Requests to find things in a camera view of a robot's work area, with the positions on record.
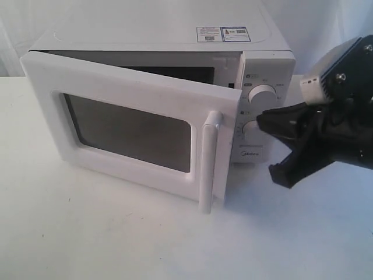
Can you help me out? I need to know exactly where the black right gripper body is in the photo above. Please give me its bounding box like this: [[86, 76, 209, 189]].
[[316, 36, 372, 169]]

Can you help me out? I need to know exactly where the white microwave door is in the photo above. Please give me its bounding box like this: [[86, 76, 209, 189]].
[[21, 51, 241, 214]]

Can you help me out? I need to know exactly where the white Midea microwave oven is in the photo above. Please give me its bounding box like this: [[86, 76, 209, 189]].
[[26, 1, 295, 163]]

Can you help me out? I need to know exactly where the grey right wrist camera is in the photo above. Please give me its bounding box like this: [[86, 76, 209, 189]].
[[300, 37, 361, 105]]

